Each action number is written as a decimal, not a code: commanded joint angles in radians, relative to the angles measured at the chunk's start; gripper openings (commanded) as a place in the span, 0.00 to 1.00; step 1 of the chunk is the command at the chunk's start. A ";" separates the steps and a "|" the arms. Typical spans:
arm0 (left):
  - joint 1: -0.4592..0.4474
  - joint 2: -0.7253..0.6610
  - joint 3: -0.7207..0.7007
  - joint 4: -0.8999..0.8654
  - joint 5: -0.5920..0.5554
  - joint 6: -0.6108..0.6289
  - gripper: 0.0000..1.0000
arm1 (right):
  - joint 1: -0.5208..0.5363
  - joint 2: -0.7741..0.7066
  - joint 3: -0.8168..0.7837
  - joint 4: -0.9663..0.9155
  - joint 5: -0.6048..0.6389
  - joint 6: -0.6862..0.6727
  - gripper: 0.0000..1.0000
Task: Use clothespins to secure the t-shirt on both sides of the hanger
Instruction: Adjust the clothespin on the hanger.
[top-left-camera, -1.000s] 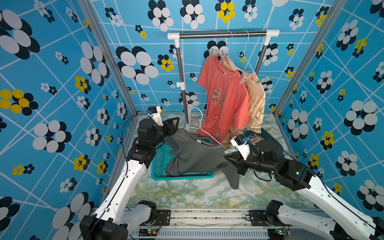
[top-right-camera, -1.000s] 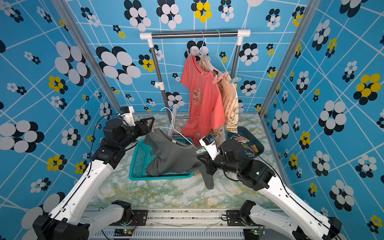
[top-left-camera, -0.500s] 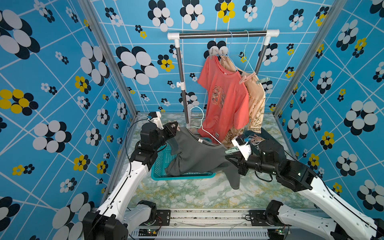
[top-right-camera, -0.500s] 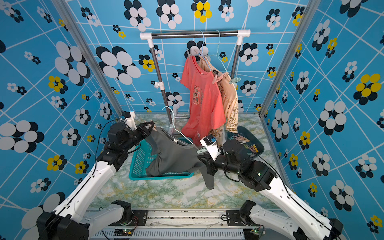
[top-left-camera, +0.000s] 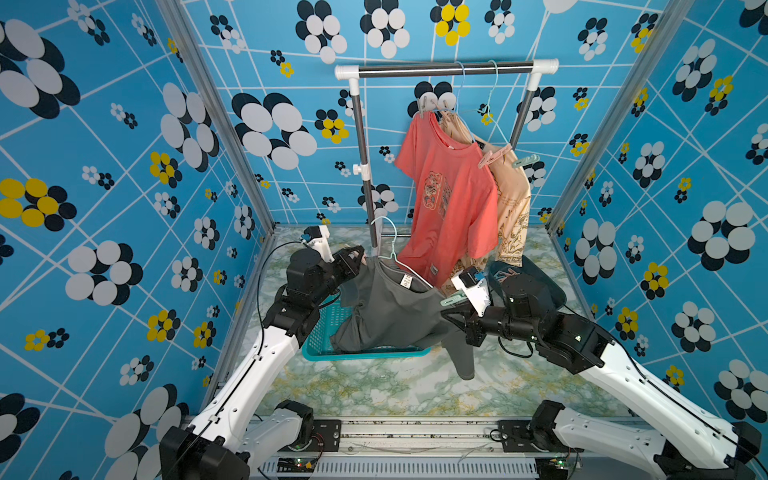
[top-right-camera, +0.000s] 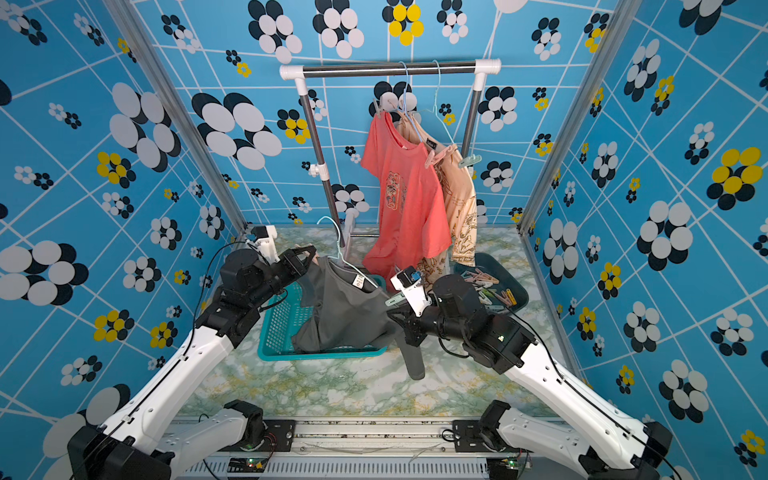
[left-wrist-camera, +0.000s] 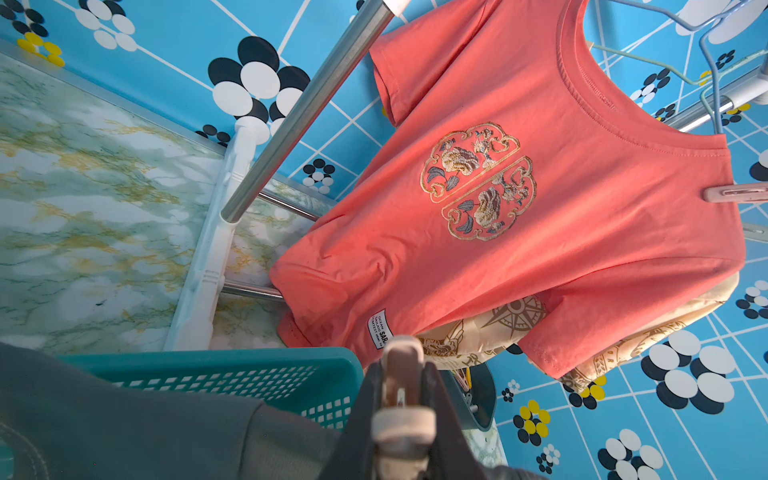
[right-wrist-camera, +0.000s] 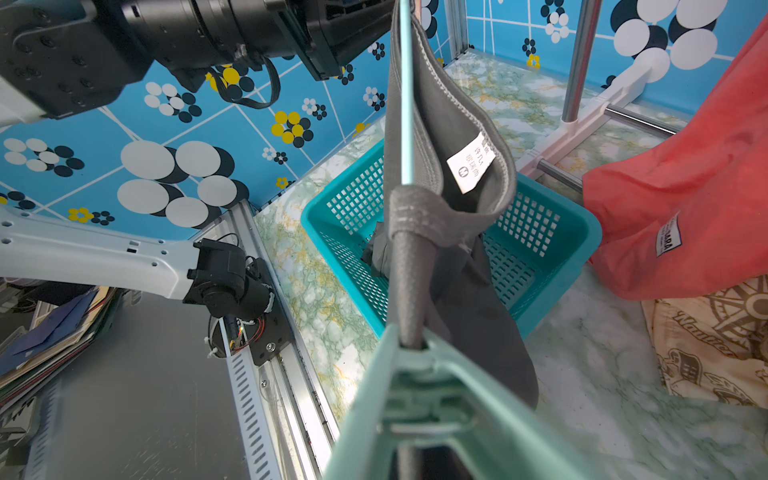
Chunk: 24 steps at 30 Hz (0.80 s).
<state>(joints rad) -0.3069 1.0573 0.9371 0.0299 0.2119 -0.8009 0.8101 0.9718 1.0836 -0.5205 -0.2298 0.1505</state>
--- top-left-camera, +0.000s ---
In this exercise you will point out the mint green clothespin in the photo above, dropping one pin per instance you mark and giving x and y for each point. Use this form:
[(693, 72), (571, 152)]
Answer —
[(528, 160)]

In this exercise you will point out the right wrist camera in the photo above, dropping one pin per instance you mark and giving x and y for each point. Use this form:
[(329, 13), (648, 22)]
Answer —
[(474, 285)]

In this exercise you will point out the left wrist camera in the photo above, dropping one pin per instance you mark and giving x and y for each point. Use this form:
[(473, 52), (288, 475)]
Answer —
[(317, 239)]

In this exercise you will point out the dark grey clothespin tray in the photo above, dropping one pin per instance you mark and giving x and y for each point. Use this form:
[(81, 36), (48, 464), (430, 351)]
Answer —
[(500, 270)]

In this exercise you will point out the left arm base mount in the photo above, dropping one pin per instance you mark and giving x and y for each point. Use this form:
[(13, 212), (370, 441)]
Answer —
[(325, 436)]

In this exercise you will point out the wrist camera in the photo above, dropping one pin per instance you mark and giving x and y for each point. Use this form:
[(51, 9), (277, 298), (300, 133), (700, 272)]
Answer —
[(317, 239), (474, 285)]

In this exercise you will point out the dark grey garment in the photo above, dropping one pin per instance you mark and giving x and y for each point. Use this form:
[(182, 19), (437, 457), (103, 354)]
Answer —
[(392, 309)]

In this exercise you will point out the beige compass print t-shirt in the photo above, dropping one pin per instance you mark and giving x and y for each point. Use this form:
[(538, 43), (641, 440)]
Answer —
[(513, 210)]

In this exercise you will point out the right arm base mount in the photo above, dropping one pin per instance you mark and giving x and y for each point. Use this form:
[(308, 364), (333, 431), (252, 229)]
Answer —
[(534, 436)]

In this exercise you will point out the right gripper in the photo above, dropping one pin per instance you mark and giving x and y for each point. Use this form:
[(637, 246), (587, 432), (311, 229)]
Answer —
[(466, 318)]

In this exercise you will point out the blue wire hanger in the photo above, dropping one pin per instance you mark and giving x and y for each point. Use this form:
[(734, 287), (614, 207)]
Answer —
[(453, 124)]

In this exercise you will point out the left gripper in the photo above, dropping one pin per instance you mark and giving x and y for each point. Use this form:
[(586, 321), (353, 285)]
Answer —
[(349, 266)]

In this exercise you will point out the metal clothes rack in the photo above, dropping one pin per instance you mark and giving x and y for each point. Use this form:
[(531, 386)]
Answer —
[(535, 69)]

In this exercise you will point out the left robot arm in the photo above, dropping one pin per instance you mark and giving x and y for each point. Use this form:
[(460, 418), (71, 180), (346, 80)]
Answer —
[(222, 442)]

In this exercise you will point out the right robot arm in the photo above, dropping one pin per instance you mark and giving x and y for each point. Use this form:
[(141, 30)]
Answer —
[(681, 440)]

